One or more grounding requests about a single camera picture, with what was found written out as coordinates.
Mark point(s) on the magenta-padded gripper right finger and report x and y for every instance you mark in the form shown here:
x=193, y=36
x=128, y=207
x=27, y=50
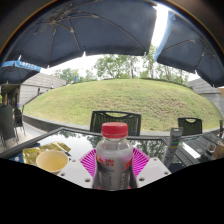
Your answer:
x=150, y=170

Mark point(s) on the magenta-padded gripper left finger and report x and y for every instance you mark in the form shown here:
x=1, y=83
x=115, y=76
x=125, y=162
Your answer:
x=78, y=173

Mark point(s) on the clear red-capped drink bottle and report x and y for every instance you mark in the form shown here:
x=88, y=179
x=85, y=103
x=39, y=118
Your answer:
x=114, y=160

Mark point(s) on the grey upright tube pack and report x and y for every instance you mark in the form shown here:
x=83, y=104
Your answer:
x=171, y=146

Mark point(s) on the black mesh chair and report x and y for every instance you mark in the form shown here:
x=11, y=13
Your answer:
x=133, y=123
x=190, y=126

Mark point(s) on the yellow foil packet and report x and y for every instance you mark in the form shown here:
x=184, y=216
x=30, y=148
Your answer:
x=31, y=155

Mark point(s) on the small round ashtray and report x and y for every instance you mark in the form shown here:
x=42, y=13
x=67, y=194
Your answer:
x=211, y=147

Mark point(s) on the brown paper bag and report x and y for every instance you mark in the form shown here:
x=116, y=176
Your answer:
x=219, y=150

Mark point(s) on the group of dark chairs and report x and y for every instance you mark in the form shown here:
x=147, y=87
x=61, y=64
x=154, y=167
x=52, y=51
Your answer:
x=221, y=128

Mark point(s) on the dark woven chair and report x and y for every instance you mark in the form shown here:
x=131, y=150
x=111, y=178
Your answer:
x=8, y=121

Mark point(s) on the navy umbrella with blue trim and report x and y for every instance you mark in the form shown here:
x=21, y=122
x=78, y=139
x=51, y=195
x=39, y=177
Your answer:
x=16, y=71

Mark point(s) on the large navy patio umbrella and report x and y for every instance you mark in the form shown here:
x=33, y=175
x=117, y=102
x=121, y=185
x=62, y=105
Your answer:
x=83, y=30
x=193, y=50

